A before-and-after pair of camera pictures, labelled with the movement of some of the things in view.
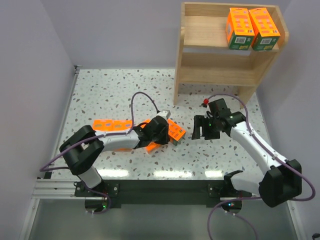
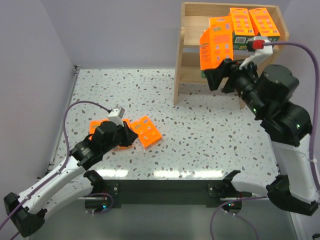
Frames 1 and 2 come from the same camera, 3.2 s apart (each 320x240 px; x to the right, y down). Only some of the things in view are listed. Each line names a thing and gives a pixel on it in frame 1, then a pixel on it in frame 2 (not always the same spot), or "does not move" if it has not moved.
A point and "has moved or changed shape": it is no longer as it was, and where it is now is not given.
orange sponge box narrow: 175,133 -> 216,42
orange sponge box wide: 152,146 has moved or changed shape
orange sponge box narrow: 240,31 does not move
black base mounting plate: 160,193 does not move
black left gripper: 165,135 -> 125,135
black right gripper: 204,127 -> 227,75
